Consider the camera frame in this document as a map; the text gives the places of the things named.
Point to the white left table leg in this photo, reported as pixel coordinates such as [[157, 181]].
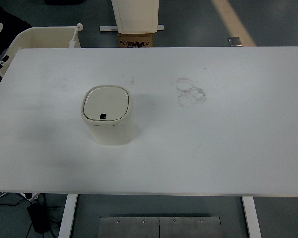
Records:
[[68, 216]]

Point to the cream plastic storage bin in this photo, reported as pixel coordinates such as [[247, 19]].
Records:
[[43, 37]]

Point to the metal floor bracket bar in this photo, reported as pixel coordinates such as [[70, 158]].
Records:
[[114, 28]]

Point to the cream lidded trash can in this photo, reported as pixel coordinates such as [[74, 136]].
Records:
[[107, 112]]

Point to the small grey floor plate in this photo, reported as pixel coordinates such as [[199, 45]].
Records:
[[235, 41]]

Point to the white bin behind table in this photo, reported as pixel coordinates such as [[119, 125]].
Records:
[[136, 16]]

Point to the white right table leg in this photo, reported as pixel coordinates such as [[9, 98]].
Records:
[[251, 217]]

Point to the black power adapter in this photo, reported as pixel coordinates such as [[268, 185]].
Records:
[[39, 218]]

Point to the brown cardboard box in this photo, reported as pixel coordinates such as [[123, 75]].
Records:
[[135, 40]]

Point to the white table leg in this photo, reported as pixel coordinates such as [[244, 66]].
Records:
[[251, 217], [68, 216]]

